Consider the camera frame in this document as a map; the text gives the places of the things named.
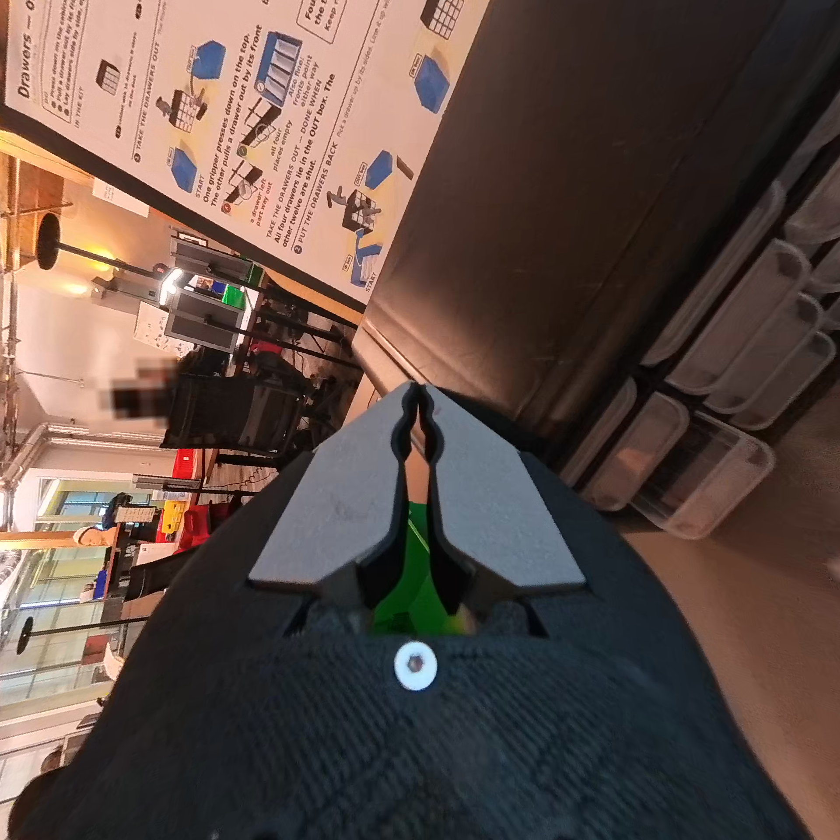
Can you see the grey monitor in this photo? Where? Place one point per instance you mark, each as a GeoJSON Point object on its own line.
{"type": "Point", "coordinates": [203, 321]}

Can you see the black drawer cabinet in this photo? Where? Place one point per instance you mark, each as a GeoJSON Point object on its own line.
{"type": "Point", "coordinates": [558, 197]}

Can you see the yellow crate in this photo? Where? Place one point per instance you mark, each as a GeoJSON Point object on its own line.
{"type": "Point", "coordinates": [174, 518]}

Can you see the red cloth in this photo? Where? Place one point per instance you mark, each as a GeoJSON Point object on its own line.
{"type": "Point", "coordinates": [207, 525]}

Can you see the black round-base stand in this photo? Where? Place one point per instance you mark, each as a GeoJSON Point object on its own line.
{"type": "Point", "coordinates": [49, 243]}
{"type": "Point", "coordinates": [25, 633]}

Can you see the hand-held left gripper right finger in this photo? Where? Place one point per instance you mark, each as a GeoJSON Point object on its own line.
{"type": "Point", "coordinates": [499, 525]}

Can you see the red crate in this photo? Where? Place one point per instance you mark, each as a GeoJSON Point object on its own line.
{"type": "Point", "coordinates": [187, 467]}

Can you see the clear plastic drawer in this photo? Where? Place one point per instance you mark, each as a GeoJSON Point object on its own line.
{"type": "Point", "coordinates": [715, 485]}

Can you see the plywood backing board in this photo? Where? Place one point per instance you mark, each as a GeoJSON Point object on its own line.
{"type": "Point", "coordinates": [308, 303]}

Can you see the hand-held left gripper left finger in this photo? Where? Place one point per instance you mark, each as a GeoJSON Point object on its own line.
{"type": "Point", "coordinates": [334, 518]}

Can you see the white instruction poster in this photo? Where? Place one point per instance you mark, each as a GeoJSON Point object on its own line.
{"type": "Point", "coordinates": [229, 131]}

